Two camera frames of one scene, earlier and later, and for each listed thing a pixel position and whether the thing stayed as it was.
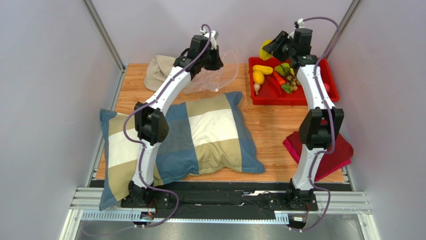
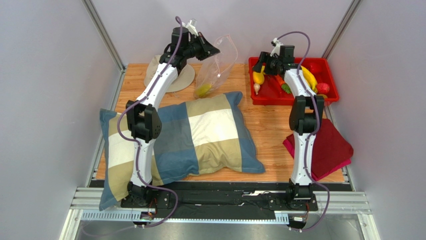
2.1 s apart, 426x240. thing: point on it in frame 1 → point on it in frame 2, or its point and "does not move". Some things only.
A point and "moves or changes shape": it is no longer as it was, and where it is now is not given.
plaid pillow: (205, 137) does not move
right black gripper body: (275, 44) → (263, 64)
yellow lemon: (258, 77) does not move
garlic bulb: (257, 87) does not move
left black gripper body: (210, 60) → (198, 48)
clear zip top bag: (215, 79) moves or changes shape
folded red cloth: (339, 157) does not move
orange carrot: (286, 88) does not move
